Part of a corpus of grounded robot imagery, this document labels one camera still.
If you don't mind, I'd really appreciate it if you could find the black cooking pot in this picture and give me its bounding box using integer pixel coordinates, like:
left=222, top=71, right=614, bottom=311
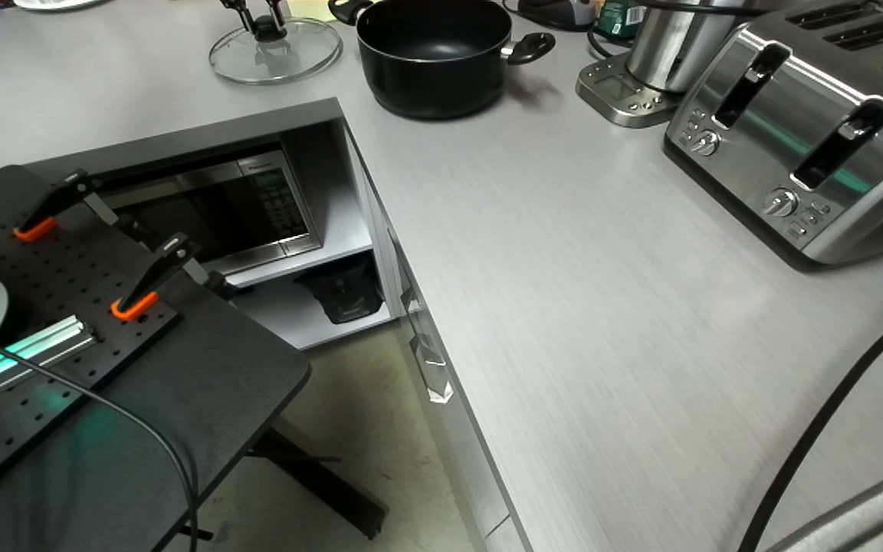
left=327, top=0, right=558, bottom=124

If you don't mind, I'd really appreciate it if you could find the silver microwave oven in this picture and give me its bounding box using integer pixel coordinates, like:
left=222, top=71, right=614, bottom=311
left=92, top=148, right=327, bottom=291

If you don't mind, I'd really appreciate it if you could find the stainless steel four-slot toaster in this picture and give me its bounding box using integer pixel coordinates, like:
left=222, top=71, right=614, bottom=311
left=661, top=0, right=883, bottom=269

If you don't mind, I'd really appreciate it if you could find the silver drawer handle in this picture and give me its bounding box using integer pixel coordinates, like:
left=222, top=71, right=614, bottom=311
left=412, top=330, right=458, bottom=407
left=398, top=289, right=437, bottom=344

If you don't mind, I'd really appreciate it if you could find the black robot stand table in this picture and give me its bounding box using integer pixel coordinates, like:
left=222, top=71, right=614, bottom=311
left=0, top=164, right=392, bottom=552

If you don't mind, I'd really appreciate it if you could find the black perforated mounting board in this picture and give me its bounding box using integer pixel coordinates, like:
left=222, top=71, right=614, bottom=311
left=0, top=165, right=183, bottom=506

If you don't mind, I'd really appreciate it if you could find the grey ribbed metal strip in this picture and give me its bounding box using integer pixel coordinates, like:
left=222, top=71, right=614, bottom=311
left=768, top=454, right=883, bottom=552

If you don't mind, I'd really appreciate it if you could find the silver appliance base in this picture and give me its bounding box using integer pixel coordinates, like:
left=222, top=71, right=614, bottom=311
left=574, top=54, right=694, bottom=133

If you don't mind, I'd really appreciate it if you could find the stainless steel jug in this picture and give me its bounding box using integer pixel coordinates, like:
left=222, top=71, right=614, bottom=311
left=623, top=0, right=765, bottom=99

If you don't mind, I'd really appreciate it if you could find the aluminium profile rail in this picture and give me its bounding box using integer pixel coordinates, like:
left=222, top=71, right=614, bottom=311
left=0, top=313, right=92, bottom=415

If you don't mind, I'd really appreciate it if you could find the orange black bar clamp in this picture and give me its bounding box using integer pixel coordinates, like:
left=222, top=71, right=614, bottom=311
left=107, top=234, right=232, bottom=325
left=8, top=169, right=124, bottom=246

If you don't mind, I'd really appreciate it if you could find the thin black cable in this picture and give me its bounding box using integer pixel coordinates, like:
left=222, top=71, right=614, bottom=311
left=0, top=323, right=205, bottom=552

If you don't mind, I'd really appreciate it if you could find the black bin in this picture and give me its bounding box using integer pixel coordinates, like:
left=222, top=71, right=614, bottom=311
left=302, top=254, right=388, bottom=327

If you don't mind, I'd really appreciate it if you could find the green container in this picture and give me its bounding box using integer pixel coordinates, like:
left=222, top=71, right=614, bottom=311
left=593, top=0, right=649, bottom=44

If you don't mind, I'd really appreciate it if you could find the glass lid with black knob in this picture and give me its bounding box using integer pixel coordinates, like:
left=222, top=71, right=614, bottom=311
left=205, top=11, right=347, bottom=86

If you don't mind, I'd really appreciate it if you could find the thick black power cable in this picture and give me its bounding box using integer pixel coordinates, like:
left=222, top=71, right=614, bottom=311
left=736, top=289, right=883, bottom=552

